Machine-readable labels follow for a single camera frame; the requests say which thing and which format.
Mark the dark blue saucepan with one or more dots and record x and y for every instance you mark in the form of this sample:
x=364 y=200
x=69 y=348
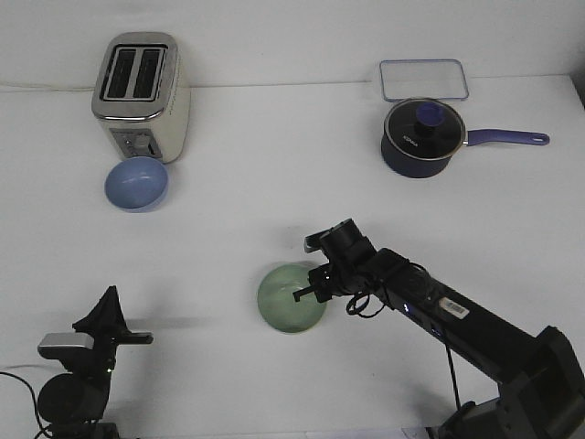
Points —
x=422 y=165

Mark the green bowl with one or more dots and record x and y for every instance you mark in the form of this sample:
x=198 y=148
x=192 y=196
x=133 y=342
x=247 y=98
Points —
x=277 y=305

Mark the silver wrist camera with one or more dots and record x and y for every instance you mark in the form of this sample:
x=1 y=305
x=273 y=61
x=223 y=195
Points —
x=312 y=243
x=64 y=345

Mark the clear container blue rim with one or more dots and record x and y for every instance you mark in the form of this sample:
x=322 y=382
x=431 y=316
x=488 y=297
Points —
x=440 y=79

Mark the blue bowl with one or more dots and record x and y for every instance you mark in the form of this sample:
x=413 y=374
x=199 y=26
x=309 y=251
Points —
x=138 y=184

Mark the glass pot lid blue knob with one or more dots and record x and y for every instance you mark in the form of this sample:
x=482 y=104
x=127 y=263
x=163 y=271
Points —
x=417 y=123

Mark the white and steel toaster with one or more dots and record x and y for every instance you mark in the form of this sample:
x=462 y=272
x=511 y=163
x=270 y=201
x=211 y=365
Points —
x=141 y=99

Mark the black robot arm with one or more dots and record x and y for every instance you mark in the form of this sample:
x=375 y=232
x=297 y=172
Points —
x=539 y=379
x=74 y=402

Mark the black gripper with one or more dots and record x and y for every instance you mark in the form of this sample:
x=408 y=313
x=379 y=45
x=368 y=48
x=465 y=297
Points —
x=346 y=250
x=101 y=358

